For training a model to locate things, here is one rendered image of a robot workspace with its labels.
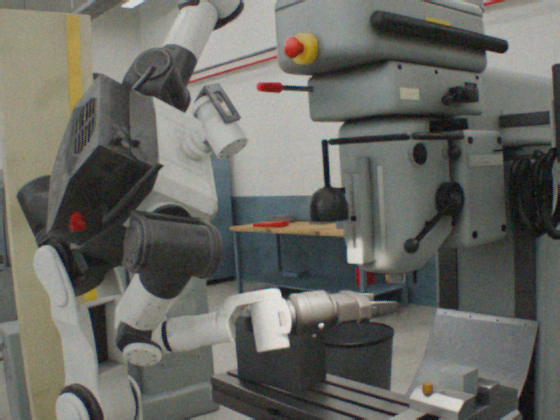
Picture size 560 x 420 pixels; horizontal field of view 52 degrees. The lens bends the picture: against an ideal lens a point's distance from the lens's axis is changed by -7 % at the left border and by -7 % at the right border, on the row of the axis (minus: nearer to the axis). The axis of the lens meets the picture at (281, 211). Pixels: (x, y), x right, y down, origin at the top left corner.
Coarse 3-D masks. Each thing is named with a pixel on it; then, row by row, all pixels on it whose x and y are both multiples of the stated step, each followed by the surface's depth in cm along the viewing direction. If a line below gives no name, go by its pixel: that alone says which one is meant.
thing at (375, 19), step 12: (384, 12) 104; (372, 24) 105; (384, 24) 104; (396, 24) 105; (408, 24) 108; (420, 24) 110; (432, 24) 113; (420, 36) 112; (432, 36) 114; (444, 36) 116; (456, 36) 118; (468, 36) 121; (480, 36) 124; (480, 48) 126; (492, 48) 128; (504, 48) 131
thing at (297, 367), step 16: (240, 320) 165; (240, 336) 166; (288, 336) 155; (304, 336) 156; (320, 336) 161; (240, 352) 167; (256, 352) 163; (272, 352) 159; (288, 352) 156; (304, 352) 156; (320, 352) 161; (240, 368) 167; (256, 368) 163; (272, 368) 160; (288, 368) 156; (304, 368) 156; (320, 368) 161; (272, 384) 160; (288, 384) 157; (304, 384) 156
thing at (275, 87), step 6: (258, 84) 119; (264, 84) 119; (270, 84) 120; (276, 84) 121; (258, 90) 120; (264, 90) 119; (270, 90) 120; (276, 90) 121; (282, 90) 123; (288, 90) 124; (294, 90) 125; (300, 90) 126; (306, 90) 127; (312, 90) 127
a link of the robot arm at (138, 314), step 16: (128, 288) 113; (144, 288) 108; (128, 304) 112; (144, 304) 110; (160, 304) 109; (128, 320) 114; (144, 320) 113; (160, 320) 116; (128, 336) 115; (144, 336) 116; (128, 352) 117; (144, 352) 118; (160, 352) 119
